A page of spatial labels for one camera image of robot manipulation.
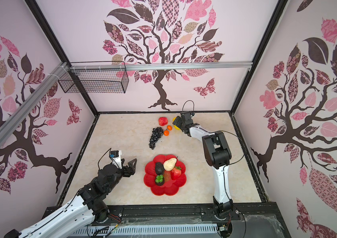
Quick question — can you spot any aluminium rail left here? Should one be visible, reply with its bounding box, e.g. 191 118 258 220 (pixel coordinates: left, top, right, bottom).
0 62 69 147

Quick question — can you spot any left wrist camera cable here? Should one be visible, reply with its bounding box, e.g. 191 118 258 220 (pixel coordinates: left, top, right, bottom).
97 148 112 170

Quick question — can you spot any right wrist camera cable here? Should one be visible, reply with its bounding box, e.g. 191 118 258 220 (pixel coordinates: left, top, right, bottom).
182 100 195 113

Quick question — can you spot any dark avocado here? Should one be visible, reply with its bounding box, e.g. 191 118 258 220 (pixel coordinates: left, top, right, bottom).
155 162 165 176

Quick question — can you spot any red flower-shaped bowl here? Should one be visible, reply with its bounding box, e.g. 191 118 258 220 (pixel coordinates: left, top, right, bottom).
144 155 187 196

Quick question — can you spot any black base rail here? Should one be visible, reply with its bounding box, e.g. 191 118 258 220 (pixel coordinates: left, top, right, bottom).
32 202 291 238

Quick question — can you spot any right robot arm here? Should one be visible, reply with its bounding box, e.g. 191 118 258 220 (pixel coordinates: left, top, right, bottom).
173 111 241 219

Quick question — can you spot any cream pear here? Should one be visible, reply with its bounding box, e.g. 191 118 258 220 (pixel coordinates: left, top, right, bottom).
163 158 177 172

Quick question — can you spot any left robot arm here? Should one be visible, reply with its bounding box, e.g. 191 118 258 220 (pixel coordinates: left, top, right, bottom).
4 159 137 238

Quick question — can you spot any black grape bunch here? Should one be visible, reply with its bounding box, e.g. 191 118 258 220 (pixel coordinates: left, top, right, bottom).
149 127 164 150

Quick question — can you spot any aluminium rail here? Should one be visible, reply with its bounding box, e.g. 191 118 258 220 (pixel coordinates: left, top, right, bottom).
0 62 69 147
70 61 253 71

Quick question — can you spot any white slotted cable duct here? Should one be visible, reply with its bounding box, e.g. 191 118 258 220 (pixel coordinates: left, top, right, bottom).
69 224 220 238

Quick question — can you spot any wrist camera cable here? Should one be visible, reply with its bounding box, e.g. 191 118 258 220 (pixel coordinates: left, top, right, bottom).
182 100 195 113
97 148 112 170

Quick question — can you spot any black wire basket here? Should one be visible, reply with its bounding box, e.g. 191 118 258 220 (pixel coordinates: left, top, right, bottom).
58 60 129 94

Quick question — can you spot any yellow lemon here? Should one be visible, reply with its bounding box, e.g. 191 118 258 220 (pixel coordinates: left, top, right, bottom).
172 117 181 131

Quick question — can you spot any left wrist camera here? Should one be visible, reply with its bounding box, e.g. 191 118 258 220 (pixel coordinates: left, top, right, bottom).
109 150 122 169

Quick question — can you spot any red strawberry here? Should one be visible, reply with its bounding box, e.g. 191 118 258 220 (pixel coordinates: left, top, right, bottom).
170 166 182 180

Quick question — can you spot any aluminium rail back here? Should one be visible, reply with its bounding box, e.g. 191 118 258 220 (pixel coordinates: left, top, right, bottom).
70 61 253 71

